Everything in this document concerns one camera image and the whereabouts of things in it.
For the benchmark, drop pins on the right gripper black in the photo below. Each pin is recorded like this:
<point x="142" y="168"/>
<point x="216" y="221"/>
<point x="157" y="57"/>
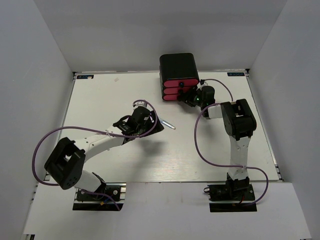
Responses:
<point x="188" y="99"/>

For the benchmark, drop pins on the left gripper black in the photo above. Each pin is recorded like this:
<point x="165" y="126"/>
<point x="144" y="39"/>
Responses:
<point x="158" y="128"/>

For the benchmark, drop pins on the light blue clip pen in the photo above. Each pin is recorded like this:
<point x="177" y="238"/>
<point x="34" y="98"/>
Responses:
<point x="167" y="124"/>

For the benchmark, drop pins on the pink drawer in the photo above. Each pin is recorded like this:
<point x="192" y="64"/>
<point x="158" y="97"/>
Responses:
<point x="172" y="97"/>
<point x="180" y="82"/>
<point x="176" y="90"/>

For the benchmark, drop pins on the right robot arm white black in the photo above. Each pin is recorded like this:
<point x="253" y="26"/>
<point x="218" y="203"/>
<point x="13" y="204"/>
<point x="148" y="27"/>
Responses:
<point x="238" y="121"/>

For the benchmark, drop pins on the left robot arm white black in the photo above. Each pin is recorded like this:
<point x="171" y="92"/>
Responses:
<point x="66" y="162"/>

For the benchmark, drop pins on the black drawer cabinet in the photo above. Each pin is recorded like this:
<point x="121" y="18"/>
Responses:
<point x="178" y="66"/>

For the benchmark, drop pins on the right blue table sticker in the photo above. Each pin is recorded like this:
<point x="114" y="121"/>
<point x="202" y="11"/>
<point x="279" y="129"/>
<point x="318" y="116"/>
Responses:
<point x="236" y="74"/>

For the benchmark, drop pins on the blue table sticker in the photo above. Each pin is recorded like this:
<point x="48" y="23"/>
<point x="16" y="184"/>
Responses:
<point x="236" y="74"/>
<point x="85" y="77"/>

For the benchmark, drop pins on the left blue table sticker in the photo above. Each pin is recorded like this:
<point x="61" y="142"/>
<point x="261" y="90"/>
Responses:
<point x="85" y="77"/>

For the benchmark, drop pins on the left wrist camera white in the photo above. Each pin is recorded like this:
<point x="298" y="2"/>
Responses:
<point x="140" y="103"/>

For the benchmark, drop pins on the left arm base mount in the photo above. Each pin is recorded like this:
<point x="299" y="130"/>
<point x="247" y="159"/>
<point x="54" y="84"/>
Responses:
<point x="110" y="200"/>

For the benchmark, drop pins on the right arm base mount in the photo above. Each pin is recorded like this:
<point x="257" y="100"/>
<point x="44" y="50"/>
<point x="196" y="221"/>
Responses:
<point x="221" y="201"/>

